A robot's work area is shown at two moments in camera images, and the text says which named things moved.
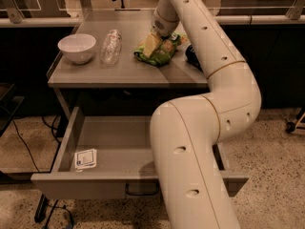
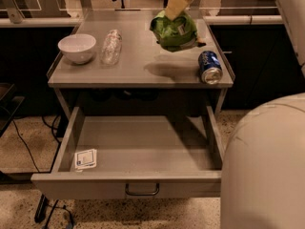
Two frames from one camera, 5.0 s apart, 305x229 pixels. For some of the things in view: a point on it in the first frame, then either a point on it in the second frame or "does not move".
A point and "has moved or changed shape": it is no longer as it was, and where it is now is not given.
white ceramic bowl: (77, 48) does not move
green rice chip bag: (162, 55) has moved or changed shape
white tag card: (86, 159) does not move
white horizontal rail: (258, 19) does not move
